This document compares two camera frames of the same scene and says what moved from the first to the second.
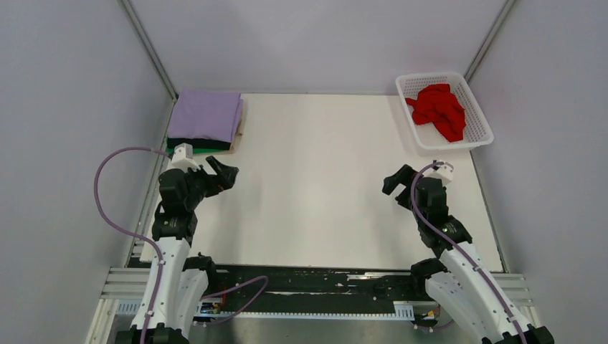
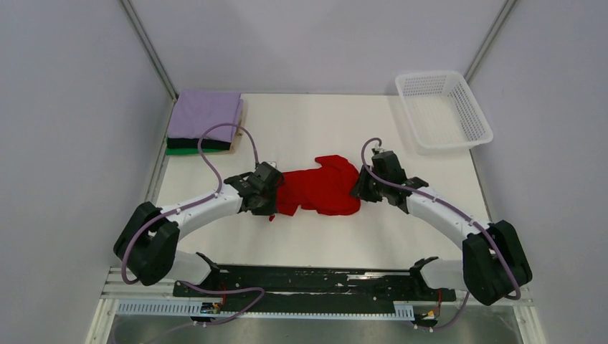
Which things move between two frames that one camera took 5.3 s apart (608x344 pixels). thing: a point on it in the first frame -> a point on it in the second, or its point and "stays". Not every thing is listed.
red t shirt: (437, 104) -> (326, 190)
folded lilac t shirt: (199, 113) stays
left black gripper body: (201, 185) -> (268, 205)
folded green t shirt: (197, 150) stays
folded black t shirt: (201, 142) stays
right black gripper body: (414, 215) -> (371, 188)
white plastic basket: (442, 111) stays
